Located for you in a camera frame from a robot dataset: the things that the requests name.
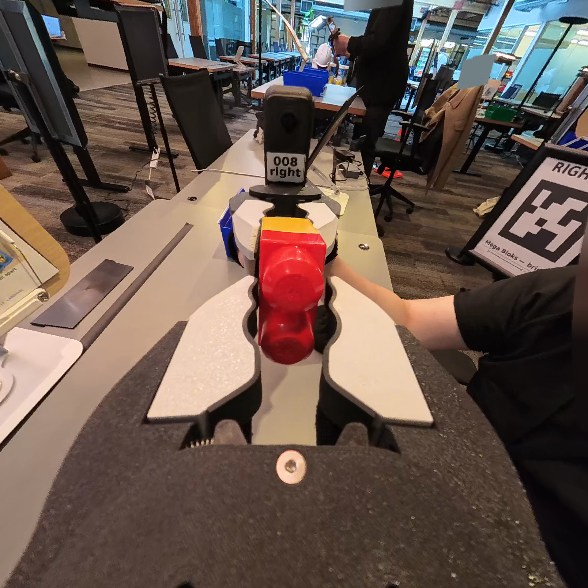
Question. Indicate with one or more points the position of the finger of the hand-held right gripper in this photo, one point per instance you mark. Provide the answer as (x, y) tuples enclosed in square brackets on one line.
[(246, 229), (330, 225)]

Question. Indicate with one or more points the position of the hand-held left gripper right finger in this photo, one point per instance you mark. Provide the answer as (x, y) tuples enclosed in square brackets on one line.
[(376, 367)]

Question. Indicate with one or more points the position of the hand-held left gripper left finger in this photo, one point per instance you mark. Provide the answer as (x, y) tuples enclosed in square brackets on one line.
[(206, 363)]

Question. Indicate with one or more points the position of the blue plastic bin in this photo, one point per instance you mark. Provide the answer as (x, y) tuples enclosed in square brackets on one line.
[(225, 229)]

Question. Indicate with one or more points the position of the yellow toy block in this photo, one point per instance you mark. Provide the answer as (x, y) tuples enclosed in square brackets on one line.
[(289, 224)]

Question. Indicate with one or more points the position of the red two-stud toy block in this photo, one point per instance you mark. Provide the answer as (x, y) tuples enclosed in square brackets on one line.
[(289, 285)]

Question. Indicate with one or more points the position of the person's right forearm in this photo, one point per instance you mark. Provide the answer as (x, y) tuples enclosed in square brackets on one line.
[(390, 303)]

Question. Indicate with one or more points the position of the grey desk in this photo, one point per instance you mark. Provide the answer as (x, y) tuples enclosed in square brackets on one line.
[(160, 257)]

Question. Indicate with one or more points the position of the white flat pad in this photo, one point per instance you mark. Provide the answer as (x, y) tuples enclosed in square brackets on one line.
[(335, 204)]

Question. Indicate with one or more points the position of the blue storage bin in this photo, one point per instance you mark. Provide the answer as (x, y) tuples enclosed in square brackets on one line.
[(305, 82)]

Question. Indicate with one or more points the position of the white hard hat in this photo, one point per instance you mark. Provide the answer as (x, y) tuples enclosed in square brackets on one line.
[(325, 55)]

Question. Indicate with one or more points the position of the black panel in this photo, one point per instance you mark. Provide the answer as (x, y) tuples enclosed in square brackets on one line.
[(197, 119)]

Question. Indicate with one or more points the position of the black office chair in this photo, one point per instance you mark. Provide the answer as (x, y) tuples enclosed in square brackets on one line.
[(399, 151)]

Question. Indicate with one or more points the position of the dark flat plate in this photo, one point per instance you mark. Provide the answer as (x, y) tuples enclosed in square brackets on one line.
[(82, 294)]

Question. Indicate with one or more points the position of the tan coat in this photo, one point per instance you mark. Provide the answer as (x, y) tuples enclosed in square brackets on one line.
[(454, 128)]

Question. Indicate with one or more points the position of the black floor stand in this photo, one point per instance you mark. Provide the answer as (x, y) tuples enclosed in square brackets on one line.
[(87, 216)]

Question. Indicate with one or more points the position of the white stand base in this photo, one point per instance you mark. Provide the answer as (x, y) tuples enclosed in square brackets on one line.
[(36, 367)]

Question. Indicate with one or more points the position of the black monitor back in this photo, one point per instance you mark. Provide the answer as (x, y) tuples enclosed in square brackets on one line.
[(140, 41)]

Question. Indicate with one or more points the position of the green storage bin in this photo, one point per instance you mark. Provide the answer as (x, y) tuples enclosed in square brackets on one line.
[(500, 113)]

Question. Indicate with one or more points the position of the black white marker sign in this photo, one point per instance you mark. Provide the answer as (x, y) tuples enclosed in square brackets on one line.
[(542, 216)]

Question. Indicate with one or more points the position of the framed screen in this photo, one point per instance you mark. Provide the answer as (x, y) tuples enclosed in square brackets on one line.
[(36, 69)]

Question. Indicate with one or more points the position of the black floor lamp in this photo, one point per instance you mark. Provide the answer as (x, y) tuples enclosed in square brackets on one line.
[(551, 59)]

